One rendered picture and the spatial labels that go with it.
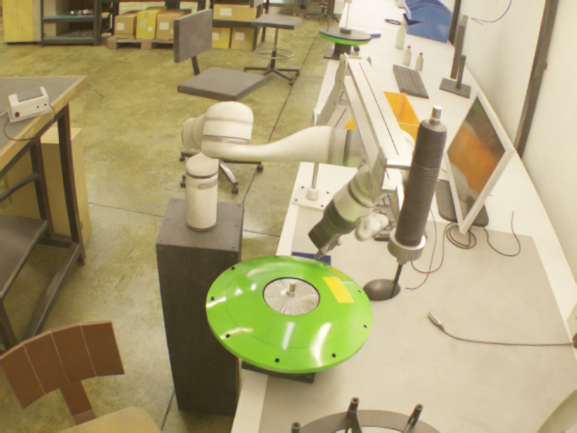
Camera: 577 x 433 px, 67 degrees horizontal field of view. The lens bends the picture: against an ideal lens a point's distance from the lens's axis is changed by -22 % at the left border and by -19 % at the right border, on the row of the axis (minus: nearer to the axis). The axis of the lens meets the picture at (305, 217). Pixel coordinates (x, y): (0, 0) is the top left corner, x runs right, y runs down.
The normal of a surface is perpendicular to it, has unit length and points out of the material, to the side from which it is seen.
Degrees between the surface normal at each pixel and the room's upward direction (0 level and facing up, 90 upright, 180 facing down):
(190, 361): 90
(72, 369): 90
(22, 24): 90
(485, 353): 0
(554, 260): 0
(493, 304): 0
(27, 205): 90
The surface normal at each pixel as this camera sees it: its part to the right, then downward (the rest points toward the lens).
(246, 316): -0.08, -0.74
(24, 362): 0.81, 0.40
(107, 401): 0.11, -0.83
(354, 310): 0.45, -0.72
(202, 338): 0.03, 0.56
